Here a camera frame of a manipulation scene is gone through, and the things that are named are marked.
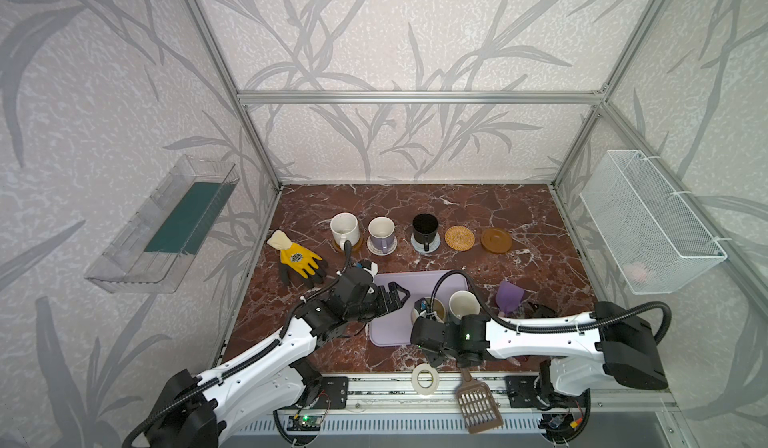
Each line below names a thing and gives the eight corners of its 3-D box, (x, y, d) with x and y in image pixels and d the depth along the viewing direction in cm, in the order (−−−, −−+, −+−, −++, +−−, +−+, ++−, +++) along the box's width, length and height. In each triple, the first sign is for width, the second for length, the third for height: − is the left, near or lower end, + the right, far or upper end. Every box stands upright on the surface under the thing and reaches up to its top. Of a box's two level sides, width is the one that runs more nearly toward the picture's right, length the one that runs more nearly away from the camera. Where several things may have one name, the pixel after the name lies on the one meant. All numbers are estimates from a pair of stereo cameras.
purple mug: (364, 253, 102) (361, 237, 95) (375, 230, 109) (373, 213, 101) (387, 259, 101) (386, 244, 93) (397, 236, 107) (396, 219, 100)
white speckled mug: (332, 255, 102) (326, 239, 94) (337, 229, 109) (332, 212, 101) (358, 255, 102) (354, 239, 94) (361, 229, 109) (358, 212, 101)
